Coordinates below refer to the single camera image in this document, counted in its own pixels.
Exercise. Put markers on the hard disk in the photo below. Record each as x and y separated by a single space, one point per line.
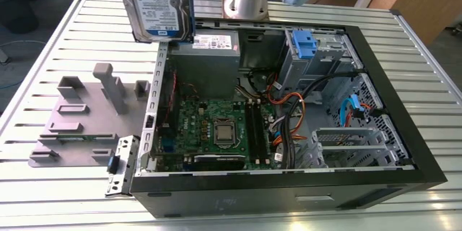
156 6

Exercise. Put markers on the metal disk bay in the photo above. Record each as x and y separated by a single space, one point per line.
347 147

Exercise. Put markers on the grey power supply unit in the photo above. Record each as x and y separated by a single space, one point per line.
206 74

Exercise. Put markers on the blue drive cage latch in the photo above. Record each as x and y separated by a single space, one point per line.
305 44

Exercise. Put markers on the green motherboard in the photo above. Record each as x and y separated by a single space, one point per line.
192 122

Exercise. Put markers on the metal optical drive cage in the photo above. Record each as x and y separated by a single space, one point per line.
315 66

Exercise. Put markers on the grey parts rack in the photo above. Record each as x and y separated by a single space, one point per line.
90 122

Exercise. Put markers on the silver CPU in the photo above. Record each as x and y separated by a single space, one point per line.
224 133

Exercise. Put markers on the green RAM stick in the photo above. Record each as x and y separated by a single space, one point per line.
78 139

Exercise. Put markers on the black RAM slot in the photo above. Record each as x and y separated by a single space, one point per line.
253 131
264 131

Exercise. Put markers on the CPU socket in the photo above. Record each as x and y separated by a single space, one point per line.
226 144

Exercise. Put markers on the black graphics card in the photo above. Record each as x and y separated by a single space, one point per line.
221 160

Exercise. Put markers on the wooden cabinet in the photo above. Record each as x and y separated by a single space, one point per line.
433 3

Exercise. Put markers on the black PC case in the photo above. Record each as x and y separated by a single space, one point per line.
253 195

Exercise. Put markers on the metal expansion card bracket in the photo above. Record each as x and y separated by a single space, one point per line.
125 160

